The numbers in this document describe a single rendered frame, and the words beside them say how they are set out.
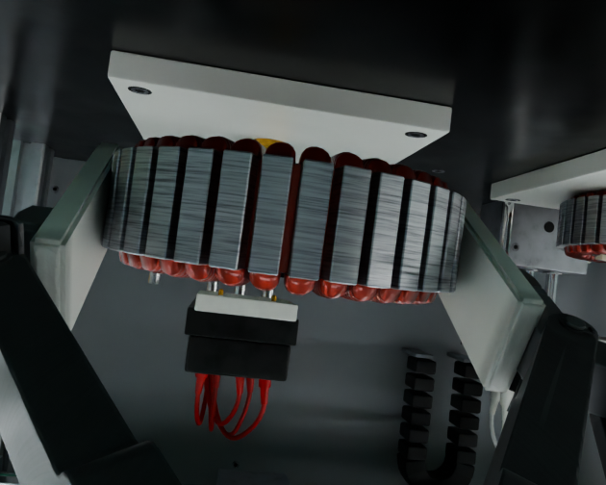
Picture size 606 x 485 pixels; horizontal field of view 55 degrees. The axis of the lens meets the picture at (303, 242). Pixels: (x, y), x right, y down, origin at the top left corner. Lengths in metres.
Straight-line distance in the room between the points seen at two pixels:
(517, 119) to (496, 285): 0.14
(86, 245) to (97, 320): 0.42
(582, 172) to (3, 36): 0.29
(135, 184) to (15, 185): 0.39
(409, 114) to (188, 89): 0.10
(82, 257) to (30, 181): 0.38
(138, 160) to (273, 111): 0.12
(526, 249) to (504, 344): 0.35
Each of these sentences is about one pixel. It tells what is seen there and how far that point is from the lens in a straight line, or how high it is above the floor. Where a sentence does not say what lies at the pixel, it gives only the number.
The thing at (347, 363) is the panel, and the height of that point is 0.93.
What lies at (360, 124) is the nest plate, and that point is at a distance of 0.27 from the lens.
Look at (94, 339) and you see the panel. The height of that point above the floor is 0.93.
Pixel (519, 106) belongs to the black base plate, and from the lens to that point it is 0.27.
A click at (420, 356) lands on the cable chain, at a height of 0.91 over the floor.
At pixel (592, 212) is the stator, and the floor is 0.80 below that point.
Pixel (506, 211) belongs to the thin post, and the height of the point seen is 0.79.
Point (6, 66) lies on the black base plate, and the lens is 0.33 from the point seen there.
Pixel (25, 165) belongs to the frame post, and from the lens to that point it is 0.55.
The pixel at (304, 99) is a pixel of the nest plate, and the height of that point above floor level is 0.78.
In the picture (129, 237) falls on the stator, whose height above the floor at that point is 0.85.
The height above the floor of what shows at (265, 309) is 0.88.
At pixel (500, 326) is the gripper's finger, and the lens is 0.16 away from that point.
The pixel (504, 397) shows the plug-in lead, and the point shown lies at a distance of 0.51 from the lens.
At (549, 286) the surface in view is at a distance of 0.54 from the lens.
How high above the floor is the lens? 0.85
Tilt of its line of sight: 3 degrees down
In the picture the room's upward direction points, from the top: 173 degrees counter-clockwise
